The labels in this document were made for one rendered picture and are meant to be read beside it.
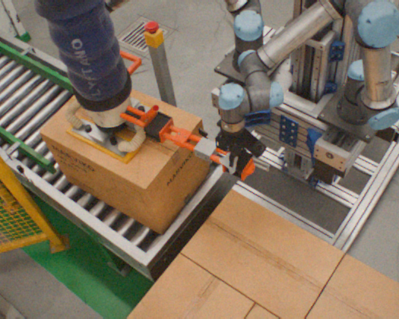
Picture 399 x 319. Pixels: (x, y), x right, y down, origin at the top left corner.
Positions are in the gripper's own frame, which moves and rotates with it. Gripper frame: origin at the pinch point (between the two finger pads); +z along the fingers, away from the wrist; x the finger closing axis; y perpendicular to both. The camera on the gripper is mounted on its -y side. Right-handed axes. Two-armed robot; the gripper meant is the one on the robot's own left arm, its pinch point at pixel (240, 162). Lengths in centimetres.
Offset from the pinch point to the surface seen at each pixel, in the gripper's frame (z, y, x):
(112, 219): 54, 56, 25
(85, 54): -36, 53, 8
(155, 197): 23.8, 30.0, 17.1
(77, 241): 108, 96, 33
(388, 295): 53, -67, -4
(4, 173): 29, 102, 40
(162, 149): 13.0, 35.5, 1.6
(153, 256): 47, 25, 32
